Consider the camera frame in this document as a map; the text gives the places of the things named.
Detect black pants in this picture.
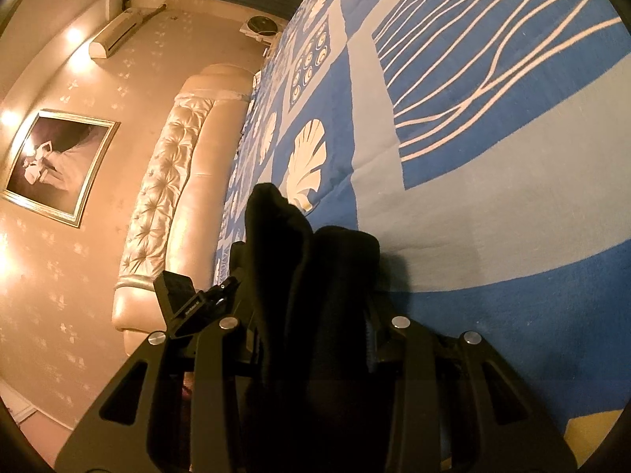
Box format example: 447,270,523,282
241,182,398,473

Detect yellow sheet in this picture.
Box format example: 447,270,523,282
562,406,623,473

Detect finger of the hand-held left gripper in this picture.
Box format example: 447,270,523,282
229,241,250,316

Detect blue shell-print blanket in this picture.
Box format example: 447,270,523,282
214,0,631,454

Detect cream tufted headboard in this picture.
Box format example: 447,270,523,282
112,63,258,356

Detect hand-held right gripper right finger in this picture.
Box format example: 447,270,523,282
367,315,577,473

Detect gold-framed wall picture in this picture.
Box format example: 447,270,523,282
2,108,122,229

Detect white air conditioner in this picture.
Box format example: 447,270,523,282
89,7,149,59

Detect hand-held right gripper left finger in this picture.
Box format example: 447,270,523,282
54,318,259,473

